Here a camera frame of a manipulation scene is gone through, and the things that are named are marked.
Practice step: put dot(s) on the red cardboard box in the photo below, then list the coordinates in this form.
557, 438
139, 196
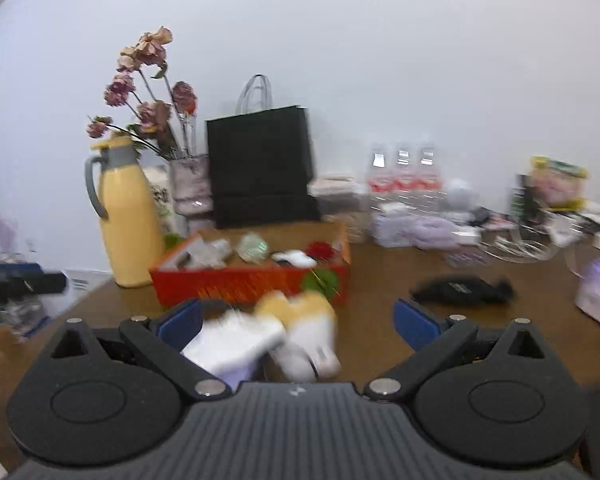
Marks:
240, 282

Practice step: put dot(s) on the black cloth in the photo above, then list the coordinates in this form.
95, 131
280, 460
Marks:
460, 290

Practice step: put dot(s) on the white milk carton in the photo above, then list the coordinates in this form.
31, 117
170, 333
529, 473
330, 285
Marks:
160, 195

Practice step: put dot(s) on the purple cloth pouch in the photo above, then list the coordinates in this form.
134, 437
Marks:
240, 379

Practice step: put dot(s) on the clear snack container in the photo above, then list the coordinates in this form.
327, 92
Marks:
347, 217

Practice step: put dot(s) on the yellow thermos jug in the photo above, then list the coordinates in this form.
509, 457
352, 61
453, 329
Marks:
130, 225

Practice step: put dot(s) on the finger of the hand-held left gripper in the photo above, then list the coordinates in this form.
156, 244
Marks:
40, 282

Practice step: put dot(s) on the black stand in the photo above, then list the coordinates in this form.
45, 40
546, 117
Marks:
522, 200

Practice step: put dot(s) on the purple fluffy cloth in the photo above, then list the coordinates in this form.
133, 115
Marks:
420, 230

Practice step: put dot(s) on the white round speaker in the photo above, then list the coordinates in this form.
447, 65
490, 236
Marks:
460, 194

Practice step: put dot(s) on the white black object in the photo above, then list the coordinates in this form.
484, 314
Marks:
292, 258

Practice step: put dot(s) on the small white charger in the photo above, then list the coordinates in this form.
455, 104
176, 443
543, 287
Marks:
467, 236

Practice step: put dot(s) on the pink textured vase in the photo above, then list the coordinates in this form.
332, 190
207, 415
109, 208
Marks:
190, 185

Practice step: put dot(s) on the plastic bottle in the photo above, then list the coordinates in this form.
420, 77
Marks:
252, 249

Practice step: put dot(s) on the dark patterned card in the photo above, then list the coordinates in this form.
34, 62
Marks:
465, 259

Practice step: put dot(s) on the white tissue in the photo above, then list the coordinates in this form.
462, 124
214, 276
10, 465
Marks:
230, 345

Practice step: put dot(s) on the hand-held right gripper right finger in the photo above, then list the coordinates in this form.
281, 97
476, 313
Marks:
417, 325

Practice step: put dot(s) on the dried rose bouquet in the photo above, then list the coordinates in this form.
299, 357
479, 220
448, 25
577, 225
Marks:
150, 115

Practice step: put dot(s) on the white flat box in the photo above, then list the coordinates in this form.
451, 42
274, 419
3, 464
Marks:
335, 185

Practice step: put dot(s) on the yellow white plush toy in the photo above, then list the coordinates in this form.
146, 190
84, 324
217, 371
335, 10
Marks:
305, 330

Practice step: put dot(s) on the red object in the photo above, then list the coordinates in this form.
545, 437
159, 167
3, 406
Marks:
320, 250

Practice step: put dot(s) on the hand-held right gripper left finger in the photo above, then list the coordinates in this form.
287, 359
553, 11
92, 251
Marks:
180, 325

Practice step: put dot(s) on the colourful snack bag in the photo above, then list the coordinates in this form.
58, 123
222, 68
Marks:
560, 185

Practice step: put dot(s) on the black paper bag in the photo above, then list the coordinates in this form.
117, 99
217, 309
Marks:
260, 165

